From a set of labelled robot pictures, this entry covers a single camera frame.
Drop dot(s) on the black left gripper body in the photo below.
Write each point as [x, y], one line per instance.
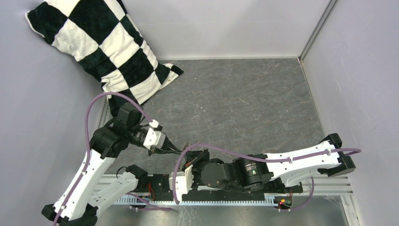
[154, 149]

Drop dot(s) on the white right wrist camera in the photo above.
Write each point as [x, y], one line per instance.
[184, 181]

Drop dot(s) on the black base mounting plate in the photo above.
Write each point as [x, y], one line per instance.
[156, 188]

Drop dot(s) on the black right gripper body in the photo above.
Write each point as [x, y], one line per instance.
[197, 162]

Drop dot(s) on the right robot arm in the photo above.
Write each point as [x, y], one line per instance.
[272, 172]

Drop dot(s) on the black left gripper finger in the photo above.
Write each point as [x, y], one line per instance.
[171, 146]
[160, 151]

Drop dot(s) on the white toothed cable duct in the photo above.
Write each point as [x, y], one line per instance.
[267, 201]

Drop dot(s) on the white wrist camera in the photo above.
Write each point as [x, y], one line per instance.
[184, 181]
[155, 137]

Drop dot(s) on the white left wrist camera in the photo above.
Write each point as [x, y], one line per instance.
[155, 137]

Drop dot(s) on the aluminium rail frame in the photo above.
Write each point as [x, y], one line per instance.
[323, 186]

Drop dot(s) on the black white checkered pillow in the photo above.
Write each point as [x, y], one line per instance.
[102, 37]

